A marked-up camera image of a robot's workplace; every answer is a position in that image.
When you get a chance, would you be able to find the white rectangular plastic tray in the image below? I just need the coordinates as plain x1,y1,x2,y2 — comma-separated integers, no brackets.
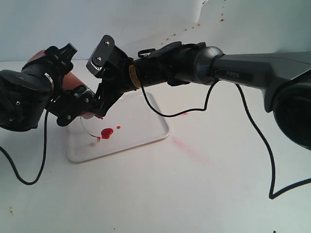
67,91,170,162

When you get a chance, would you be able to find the right black camera cable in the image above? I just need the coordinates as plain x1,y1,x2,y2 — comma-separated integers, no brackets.
137,47,311,200

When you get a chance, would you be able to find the red sauce squeeze bottle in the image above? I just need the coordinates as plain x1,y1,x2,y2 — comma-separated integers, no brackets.
26,50,103,119

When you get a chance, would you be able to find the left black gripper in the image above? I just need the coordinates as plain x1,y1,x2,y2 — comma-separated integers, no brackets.
45,43,95,126

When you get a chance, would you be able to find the black camera cable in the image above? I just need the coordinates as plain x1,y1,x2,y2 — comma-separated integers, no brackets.
137,47,311,200
0,104,49,185

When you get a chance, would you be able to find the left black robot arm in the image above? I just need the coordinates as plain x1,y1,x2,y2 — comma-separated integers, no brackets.
0,44,94,132

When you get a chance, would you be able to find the white backdrop sheet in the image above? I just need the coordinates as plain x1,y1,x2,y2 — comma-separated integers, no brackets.
0,0,311,61

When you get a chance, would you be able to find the red sauce blob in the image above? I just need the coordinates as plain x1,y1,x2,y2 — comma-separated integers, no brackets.
101,125,121,140

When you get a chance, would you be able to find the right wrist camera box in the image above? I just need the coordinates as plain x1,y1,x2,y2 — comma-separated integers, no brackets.
86,35,115,77

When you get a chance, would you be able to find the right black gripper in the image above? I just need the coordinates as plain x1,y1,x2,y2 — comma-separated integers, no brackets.
93,48,134,117

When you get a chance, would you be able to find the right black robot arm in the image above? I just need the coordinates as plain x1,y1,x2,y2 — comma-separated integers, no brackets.
86,41,311,149

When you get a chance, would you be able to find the left black camera cable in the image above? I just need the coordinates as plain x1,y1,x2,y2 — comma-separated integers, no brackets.
0,104,49,185

